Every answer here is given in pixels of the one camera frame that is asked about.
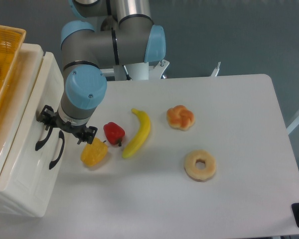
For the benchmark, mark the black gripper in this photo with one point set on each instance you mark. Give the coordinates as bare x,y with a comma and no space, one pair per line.
57,120

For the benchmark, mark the black top drawer handle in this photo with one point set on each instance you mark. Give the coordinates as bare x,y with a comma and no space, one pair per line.
40,144

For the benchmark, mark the black drawer handle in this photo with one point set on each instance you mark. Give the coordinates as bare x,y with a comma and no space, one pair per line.
40,144
58,151

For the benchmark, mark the white drawer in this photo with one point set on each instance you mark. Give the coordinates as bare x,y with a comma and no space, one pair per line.
26,183

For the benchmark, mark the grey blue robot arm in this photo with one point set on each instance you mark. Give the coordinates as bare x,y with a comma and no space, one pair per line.
108,33

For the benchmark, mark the white plastic drawer cabinet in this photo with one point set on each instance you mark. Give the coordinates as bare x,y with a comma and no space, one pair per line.
27,67

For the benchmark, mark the yellow bell pepper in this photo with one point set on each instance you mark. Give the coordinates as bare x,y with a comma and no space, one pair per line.
94,153

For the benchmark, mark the red bell pepper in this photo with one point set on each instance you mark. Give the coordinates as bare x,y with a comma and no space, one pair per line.
114,133

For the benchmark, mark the yellow banana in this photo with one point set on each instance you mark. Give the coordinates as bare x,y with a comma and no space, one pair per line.
139,139

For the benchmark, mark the orange woven basket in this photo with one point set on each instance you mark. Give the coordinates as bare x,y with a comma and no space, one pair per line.
11,40

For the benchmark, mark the knotted bread roll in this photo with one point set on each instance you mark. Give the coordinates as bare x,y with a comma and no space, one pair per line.
180,117

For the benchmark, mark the black lower drawer handle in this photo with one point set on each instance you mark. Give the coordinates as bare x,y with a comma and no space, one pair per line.
58,151

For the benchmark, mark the plain ring donut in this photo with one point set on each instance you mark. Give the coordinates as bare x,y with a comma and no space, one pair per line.
200,165

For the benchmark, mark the white metal frame bracket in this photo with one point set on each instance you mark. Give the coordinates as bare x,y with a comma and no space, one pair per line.
216,70

